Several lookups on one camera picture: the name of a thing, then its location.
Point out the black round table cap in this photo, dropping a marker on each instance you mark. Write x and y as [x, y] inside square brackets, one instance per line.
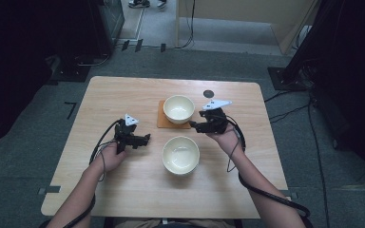
[208, 93]

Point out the black metal stand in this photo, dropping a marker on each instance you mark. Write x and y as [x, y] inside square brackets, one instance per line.
[297, 63]

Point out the beige partition panel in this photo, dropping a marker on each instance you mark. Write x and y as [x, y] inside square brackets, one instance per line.
[234, 11]

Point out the black equipment cabinet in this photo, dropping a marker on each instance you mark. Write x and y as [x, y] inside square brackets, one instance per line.
[88, 31]

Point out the cream ceramic bowl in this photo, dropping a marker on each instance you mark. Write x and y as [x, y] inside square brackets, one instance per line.
[181, 155]
[179, 109]

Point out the person's right hand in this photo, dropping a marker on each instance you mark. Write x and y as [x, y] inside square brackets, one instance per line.
[226, 141]

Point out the orange wooden coaster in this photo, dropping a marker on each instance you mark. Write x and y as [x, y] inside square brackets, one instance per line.
[163, 122]

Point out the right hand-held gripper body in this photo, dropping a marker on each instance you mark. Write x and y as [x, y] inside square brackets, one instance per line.
[215, 118]

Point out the person's left hand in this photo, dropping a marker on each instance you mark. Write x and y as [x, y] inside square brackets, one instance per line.
[112, 158]

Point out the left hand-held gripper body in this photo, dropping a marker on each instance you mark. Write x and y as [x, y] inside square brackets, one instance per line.
[126, 131]

